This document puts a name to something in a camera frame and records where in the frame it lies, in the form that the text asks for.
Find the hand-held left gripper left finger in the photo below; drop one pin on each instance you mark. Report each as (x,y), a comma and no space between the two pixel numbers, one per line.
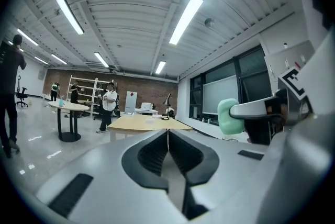
(104,191)

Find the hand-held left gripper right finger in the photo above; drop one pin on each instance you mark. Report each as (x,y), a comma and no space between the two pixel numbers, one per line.
(227,178)

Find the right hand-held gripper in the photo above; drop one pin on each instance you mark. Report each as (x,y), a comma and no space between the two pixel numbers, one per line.
(301,160)

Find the pale green bar of soap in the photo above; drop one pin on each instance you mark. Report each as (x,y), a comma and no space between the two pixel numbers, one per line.
(226,123)

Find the black framed window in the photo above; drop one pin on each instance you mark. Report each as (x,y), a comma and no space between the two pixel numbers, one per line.
(222,92)

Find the large wooden table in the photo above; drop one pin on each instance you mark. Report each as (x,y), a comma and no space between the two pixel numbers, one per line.
(146,125)

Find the small white box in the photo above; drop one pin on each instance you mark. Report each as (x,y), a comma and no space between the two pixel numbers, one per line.
(150,121)

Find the black desk lamp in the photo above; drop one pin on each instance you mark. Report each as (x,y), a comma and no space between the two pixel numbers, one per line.
(167,100)

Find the low white table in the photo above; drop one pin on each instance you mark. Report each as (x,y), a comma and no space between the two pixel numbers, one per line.
(146,111)

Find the round wooden table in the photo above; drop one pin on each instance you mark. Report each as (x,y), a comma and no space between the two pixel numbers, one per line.
(70,106)

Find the white standing board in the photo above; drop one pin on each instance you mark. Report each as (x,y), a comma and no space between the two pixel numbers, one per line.
(131,101)

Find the white printer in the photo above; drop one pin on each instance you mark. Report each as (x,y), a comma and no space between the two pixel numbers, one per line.
(146,106)

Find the blue spray bottle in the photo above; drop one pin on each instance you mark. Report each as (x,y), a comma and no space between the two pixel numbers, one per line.
(61,102)

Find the white metal shelf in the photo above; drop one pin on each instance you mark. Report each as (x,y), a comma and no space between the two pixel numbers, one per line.
(89,87)

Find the long ceiling light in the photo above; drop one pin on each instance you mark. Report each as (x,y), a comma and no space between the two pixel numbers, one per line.
(185,20)
(27,37)
(59,59)
(160,67)
(101,59)
(69,14)
(41,60)

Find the round ceiling sensor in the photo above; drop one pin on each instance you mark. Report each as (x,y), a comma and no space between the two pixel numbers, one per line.
(209,22)

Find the black office chair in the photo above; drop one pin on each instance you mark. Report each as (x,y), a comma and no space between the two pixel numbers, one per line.
(22,96)

